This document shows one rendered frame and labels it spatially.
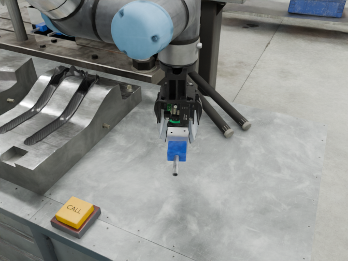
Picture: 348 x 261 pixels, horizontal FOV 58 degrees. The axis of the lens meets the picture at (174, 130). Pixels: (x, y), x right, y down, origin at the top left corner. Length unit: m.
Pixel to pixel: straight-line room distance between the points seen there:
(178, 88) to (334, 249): 1.40
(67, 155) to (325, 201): 1.54
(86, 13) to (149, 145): 0.53
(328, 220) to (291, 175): 1.06
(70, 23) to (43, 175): 0.44
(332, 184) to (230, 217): 1.44
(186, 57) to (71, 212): 0.42
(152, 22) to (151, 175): 0.51
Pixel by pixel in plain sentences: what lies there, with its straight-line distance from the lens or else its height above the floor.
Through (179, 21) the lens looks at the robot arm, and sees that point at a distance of 0.49.
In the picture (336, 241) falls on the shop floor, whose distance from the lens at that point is 1.87.
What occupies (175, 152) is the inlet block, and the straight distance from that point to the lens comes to 0.70.
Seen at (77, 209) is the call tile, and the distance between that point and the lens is 0.76.
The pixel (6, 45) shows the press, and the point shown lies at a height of 0.78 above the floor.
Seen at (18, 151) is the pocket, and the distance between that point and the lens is 0.90.
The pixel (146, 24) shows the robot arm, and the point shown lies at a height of 1.27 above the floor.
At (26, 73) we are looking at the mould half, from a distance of 1.30.
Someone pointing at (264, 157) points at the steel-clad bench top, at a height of 0.80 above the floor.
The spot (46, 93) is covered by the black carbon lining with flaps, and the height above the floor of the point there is 0.90.
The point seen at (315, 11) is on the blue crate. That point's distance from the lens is 4.28.
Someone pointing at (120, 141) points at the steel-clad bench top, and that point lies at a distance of 0.97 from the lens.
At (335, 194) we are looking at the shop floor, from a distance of 2.10.
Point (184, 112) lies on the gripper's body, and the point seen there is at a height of 1.06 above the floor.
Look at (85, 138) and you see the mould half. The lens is 0.92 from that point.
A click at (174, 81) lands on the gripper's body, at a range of 0.60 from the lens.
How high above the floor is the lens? 1.40
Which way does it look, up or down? 37 degrees down
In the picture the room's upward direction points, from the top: straight up
